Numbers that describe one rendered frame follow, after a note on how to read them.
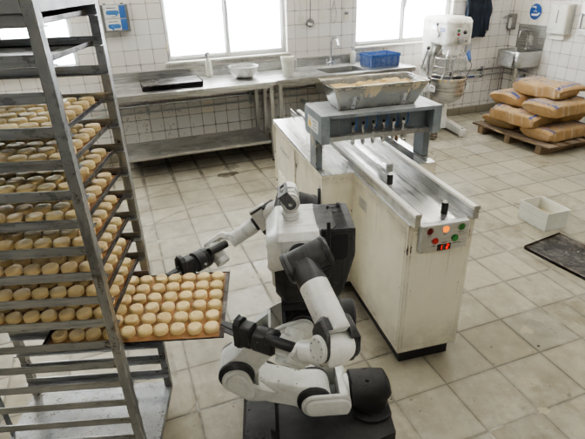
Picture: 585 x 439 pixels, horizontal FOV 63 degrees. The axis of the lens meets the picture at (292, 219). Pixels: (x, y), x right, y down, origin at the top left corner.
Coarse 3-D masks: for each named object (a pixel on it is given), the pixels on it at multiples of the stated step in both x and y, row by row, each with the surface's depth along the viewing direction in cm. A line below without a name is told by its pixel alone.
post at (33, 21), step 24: (24, 0) 107; (48, 48) 114; (48, 72) 114; (48, 96) 117; (72, 144) 125; (72, 168) 126; (72, 192) 129; (96, 240) 138; (96, 264) 139; (96, 288) 143; (120, 336) 155; (120, 360) 156; (144, 432) 175
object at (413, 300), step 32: (416, 192) 244; (384, 224) 238; (384, 256) 244; (416, 256) 221; (448, 256) 226; (384, 288) 250; (416, 288) 230; (448, 288) 235; (384, 320) 257; (416, 320) 239; (448, 320) 245; (416, 352) 254
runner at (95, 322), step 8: (80, 320) 152; (88, 320) 152; (96, 320) 152; (120, 320) 156; (0, 328) 151; (8, 328) 151; (16, 328) 151; (24, 328) 152; (32, 328) 152; (40, 328) 152; (48, 328) 152; (56, 328) 152; (64, 328) 153
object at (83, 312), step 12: (132, 264) 186; (120, 276) 175; (120, 288) 171; (0, 312) 159; (12, 312) 157; (24, 312) 160; (36, 312) 157; (48, 312) 157; (60, 312) 157; (72, 312) 156; (84, 312) 156; (96, 312) 156; (0, 324) 155
